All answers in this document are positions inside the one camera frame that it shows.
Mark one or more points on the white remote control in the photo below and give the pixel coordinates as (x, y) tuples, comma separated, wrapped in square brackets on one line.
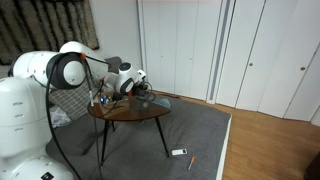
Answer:
[(179, 152)]

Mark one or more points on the white closet doors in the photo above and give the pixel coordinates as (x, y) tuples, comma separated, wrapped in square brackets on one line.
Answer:
[(173, 50), (273, 56)]

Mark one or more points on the grey plaid pillow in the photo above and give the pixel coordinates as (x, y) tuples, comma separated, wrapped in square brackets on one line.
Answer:
[(71, 103)]

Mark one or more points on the wooden table with black legs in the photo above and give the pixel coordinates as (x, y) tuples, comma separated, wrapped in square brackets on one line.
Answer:
[(133, 115)]

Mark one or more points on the shaggy grey wall hanging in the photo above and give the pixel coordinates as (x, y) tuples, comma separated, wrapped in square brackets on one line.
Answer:
[(50, 23)]

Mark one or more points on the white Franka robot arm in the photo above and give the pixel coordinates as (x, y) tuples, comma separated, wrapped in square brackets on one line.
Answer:
[(26, 110)]

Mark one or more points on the orange capped pen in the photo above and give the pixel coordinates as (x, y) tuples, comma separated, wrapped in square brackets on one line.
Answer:
[(191, 163)]

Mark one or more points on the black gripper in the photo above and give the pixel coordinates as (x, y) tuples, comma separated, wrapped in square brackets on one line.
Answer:
[(140, 88)]

